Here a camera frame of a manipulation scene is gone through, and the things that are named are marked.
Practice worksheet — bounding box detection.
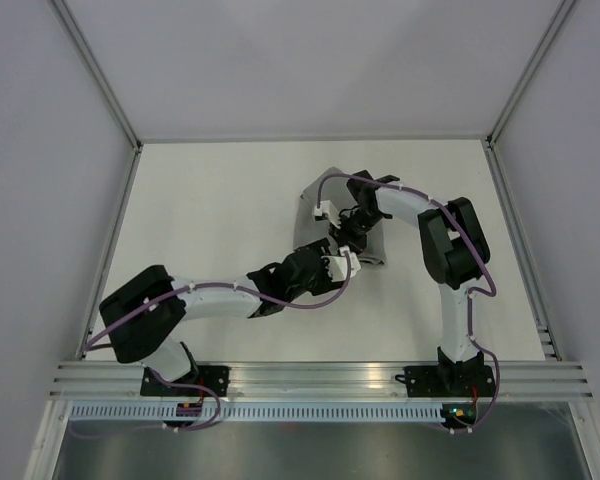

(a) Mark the left aluminium frame post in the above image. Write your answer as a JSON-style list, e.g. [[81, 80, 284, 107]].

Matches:
[[48, 0, 142, 152]]

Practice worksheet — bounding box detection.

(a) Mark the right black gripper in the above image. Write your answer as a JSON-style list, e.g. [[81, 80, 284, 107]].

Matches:
[[330, 210, 386, 258]]

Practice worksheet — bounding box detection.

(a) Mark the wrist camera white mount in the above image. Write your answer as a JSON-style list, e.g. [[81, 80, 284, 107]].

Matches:
[[322, 246, 361, 283], [312, 200, 341, 229]]

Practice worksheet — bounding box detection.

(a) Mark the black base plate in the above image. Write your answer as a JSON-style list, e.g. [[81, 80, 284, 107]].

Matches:
[[393, 365, 496, 398], [140, 365, 230, 398]]

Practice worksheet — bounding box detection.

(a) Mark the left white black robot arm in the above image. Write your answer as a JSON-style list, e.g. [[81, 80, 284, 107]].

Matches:
[[94, 239, 353, 396]]

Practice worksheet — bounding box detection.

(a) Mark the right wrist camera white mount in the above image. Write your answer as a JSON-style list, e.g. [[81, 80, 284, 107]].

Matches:
[[312, 200, 341, 229]]

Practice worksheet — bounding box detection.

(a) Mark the aluminium mounting rail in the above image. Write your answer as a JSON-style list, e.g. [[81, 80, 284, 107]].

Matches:
[[48, 361, 593, 402]]

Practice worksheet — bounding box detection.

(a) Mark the white slotted cable duct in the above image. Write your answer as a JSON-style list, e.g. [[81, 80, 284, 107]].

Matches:
[[69, 401, 444, 423]]

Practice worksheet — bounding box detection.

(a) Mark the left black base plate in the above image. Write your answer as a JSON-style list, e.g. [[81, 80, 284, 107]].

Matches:
[[140, 365, 230, 398]]

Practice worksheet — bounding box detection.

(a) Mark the grey cloth napkin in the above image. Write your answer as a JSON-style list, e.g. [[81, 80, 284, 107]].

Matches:
[[292, 165, 387, 269]]

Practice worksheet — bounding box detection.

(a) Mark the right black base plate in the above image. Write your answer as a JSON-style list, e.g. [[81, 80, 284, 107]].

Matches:
[[393, 365, 496, 398]]

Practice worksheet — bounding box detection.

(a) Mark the aluminium frame post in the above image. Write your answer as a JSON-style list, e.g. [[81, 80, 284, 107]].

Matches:
[[484, 0, 580, 149], [48, 0, 142, 152]]

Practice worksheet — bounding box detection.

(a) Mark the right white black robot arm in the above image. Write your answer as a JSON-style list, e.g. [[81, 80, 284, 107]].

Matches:
[[329, 170, 499, 398]]

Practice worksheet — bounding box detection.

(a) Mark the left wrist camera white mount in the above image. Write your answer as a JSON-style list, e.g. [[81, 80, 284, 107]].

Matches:
[[322, 246, 361, 283]]

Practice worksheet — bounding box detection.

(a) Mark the right aluminium frame post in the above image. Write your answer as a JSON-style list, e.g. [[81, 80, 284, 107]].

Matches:
[[484, 0, 580, 149]]

